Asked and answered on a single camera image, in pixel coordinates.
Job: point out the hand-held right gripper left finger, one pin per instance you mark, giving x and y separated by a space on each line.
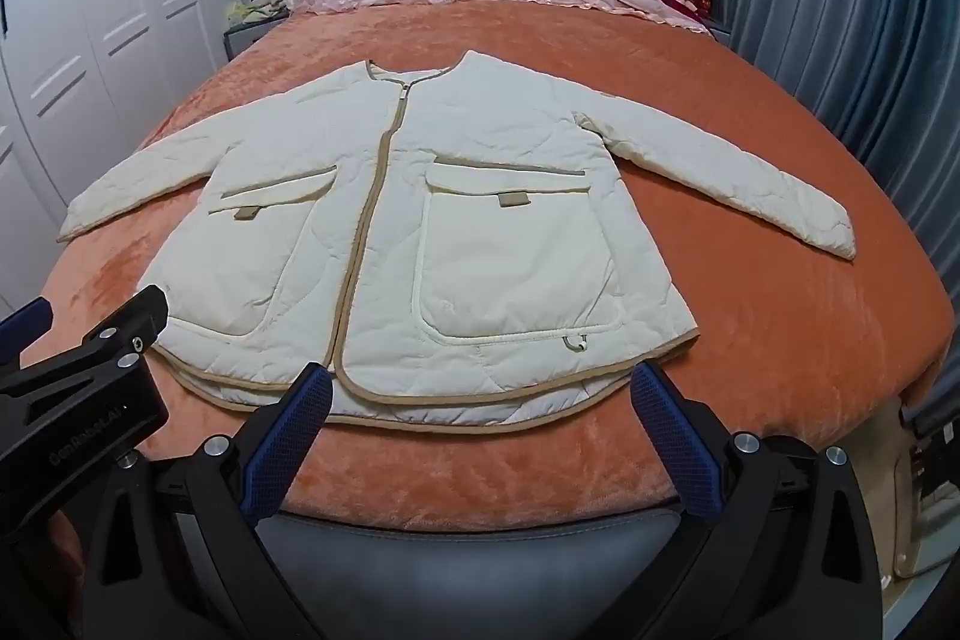
289 437

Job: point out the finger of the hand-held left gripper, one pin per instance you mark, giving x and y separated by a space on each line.
22 319
112 351

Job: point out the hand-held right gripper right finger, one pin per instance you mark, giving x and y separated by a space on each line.
675 437

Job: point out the cream quilted jacket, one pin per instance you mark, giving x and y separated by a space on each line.
487 160

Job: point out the orange plush blanket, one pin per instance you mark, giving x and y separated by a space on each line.
750 310

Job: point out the grey-blue bed footboard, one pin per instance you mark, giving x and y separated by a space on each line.
465 580

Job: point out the beige object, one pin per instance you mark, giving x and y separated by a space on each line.
900 512

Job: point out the white wardrobe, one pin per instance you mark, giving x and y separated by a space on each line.
75 10

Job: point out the grey nightstand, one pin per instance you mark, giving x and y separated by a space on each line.
247 39

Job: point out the pale yellow cloth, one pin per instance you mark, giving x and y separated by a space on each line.
255 10

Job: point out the grey-blue curtain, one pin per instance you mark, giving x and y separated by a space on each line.
825 10

